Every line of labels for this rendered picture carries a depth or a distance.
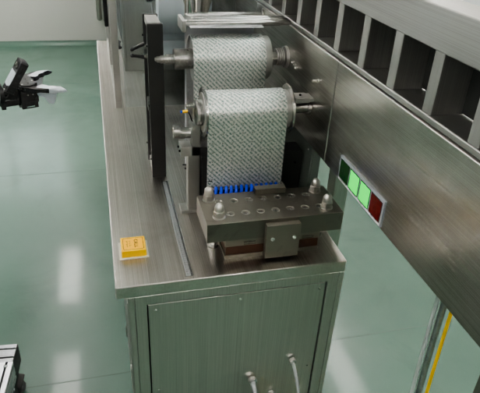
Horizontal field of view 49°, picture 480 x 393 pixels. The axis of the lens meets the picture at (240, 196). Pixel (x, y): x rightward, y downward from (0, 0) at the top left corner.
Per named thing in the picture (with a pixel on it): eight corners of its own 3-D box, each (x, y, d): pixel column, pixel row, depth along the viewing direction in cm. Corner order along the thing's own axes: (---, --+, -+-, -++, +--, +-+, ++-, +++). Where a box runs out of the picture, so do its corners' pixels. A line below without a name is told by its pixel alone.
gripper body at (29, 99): (33, 97, 180) (-4, 102, 174) (31, 73, 175) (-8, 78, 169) (41, 107, 176) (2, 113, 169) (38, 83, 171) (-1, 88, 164)
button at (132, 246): (120, 244, 156) (119, 237, 155) (144, 242, 158) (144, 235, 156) (121, 258, 150) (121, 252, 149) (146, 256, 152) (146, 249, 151)
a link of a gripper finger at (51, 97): (68, 103, 176) (40, 99, 176) (66, 86, 173) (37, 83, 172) (65, 107, 174) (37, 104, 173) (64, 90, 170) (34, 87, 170)
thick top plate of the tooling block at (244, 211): (196, 212, 160) (196, 195, 157) (320, 201, 169) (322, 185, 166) (206, 243, 147) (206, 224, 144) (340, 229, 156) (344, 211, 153)
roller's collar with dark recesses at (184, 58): (172, 65, 174) (171, 46, 171) (190, 65, 176) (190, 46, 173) (174, 72, 169) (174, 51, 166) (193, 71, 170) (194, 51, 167)
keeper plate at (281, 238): (262, 254, 153) (265, 222, 148) (295, 250, 156) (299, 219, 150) (265, 260, 151) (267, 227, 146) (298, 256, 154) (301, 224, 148)
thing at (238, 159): (206, 190, 162) (207, 134, 152) (280, 184, 167) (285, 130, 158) (206, 191, 161) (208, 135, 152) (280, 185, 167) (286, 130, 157)
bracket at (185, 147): (178, 206, 176) (176, 119, 160) (196, 204, 177) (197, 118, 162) (179, 214, 172) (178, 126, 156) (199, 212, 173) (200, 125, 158)
